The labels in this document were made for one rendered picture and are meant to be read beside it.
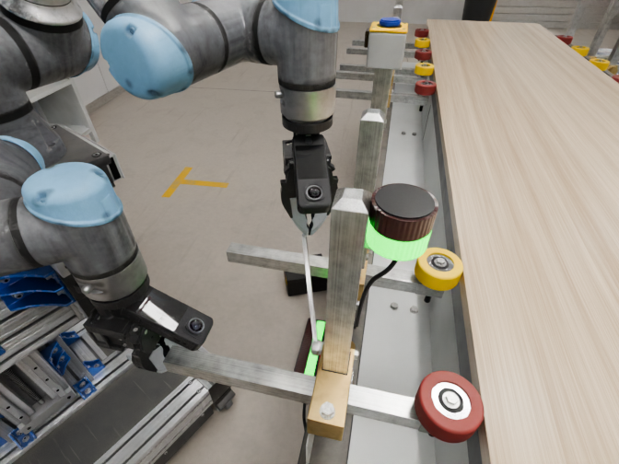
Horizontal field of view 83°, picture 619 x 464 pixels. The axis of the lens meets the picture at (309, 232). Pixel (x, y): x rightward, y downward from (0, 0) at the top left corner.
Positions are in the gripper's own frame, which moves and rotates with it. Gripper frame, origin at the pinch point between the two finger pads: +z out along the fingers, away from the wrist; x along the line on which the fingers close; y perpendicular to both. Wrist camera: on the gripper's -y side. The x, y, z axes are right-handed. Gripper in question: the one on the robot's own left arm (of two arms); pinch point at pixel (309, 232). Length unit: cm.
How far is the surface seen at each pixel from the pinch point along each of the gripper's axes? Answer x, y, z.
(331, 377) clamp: -0.4, -21.4, 9.3
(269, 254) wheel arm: 7.5, 6.3, 10.7
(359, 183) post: -8.9, 3.2, -7.0
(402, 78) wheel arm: -57, 115, 13
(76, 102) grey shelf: 152, 248, 64
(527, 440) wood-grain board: -21.8, -33.4, 6.3
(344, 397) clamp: -1.7, -24.5, 9.3
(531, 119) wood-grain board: -78, 53, 7
